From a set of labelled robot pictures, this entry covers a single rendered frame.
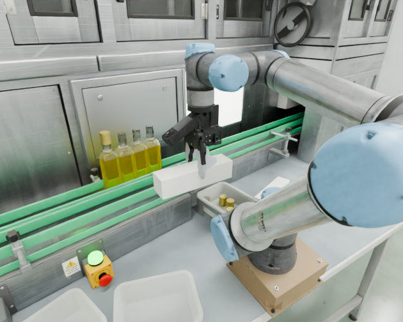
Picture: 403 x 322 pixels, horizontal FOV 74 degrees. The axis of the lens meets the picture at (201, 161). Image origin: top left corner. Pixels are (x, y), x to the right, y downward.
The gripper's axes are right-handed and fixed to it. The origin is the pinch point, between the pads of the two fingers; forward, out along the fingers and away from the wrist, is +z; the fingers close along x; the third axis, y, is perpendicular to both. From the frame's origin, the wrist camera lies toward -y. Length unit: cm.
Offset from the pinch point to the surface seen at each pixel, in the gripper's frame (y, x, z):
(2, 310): -55, 2, 26
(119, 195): -18.3, 22.6, 15.1
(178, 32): 23, 53, -37
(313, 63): 93, 35, -22
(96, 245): -30.1, 11.3, 23.6
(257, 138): 61, 38, 15
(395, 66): 359, 115, 4
